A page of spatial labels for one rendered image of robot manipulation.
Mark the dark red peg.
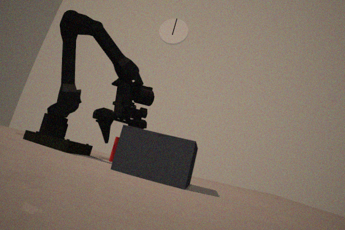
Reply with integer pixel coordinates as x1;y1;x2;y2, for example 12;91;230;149
109;137;119;162

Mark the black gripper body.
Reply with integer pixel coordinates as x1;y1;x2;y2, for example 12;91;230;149
93;97;147;129

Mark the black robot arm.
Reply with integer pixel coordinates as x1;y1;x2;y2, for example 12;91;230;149
36;10;155;139

